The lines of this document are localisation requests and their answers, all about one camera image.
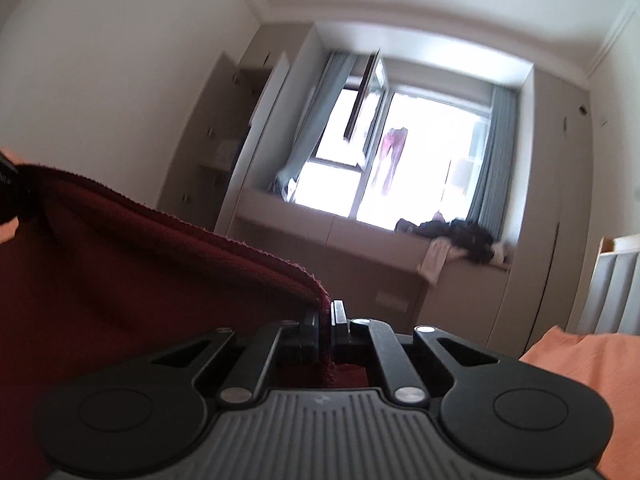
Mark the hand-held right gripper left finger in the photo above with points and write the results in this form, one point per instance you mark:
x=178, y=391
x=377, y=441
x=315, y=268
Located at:
x=311, y=332

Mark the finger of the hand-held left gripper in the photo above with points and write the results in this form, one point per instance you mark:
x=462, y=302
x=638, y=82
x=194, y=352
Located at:
x=22, y=192

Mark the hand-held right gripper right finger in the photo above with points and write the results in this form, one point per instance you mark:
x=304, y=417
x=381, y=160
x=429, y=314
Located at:
x=339, y=321

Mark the dark red long-sleeve shirt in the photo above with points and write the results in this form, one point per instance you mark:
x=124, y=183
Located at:
x=125, y=270

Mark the pile of dark clothes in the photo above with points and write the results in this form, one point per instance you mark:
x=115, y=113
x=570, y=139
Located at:
x=465, y=235

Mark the grey window seat cabinet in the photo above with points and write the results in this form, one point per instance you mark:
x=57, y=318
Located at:
x=350, y=250

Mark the white hanging cloth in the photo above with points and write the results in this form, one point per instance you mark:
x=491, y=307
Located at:
x=435, y=257

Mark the pink hanging garment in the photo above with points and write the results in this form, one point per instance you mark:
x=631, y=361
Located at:
x=392, y=155

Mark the window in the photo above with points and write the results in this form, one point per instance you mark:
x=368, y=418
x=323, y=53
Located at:
x=430, y=160

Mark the grey open wardrobe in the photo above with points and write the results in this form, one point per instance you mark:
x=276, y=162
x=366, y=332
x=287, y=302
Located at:
x=200, y=135

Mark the light blue sheer curtain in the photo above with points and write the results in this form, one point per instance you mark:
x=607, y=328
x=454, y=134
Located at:
x=320, y=110

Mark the blue-grey thick curtain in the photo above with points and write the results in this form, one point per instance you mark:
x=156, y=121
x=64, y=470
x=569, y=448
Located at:
x=495, y=160

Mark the tall grey closed wardrobe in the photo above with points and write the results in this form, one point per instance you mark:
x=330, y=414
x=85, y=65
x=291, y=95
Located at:
x=540, y=210

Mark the orange duvet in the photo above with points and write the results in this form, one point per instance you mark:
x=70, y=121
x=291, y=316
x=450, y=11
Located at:
x=590, y=375

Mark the grey padded headboard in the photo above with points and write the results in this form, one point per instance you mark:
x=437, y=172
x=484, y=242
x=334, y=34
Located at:
x=615, y=290

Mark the white wall socket plate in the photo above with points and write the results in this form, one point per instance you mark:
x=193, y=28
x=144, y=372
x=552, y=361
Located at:
x=392, y=301

